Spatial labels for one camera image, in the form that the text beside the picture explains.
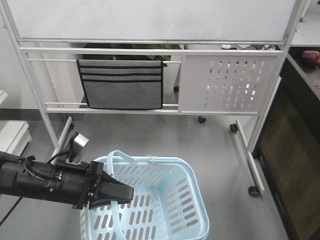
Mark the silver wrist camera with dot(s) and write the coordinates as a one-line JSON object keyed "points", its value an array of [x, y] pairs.
{"points": [[77, 146]]}

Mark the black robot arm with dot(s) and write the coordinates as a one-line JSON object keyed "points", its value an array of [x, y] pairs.
{"points": [[25, 177]]}

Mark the white rolling whiteboard frame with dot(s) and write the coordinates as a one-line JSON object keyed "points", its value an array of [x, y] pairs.
{"points": [[270, 26]]}

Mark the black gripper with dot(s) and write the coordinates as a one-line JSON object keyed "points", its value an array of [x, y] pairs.
{"points": [[75, 183]]}

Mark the grey fabric pocket organizer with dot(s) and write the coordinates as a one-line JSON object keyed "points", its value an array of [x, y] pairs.
{"points": [[122, 84]]}

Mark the light blue plastic basket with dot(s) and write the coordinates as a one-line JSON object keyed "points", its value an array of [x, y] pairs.
{"points": [[167, 203]]}

